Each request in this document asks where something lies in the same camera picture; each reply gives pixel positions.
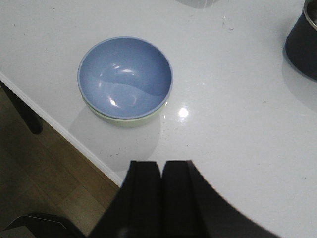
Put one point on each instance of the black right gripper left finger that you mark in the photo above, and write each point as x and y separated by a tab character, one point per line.
135	212

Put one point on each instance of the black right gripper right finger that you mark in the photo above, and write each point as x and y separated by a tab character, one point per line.
193	209

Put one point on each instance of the green bowl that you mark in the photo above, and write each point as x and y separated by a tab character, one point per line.
128	123

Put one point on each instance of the blue bowl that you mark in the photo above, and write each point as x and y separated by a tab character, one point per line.
124	78

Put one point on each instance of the black base on floor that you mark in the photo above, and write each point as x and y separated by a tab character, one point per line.
46	226

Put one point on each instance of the black table leg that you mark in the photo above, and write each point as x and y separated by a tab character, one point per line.
29	116

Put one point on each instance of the dark blue saucepan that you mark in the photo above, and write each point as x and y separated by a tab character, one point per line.
301	43

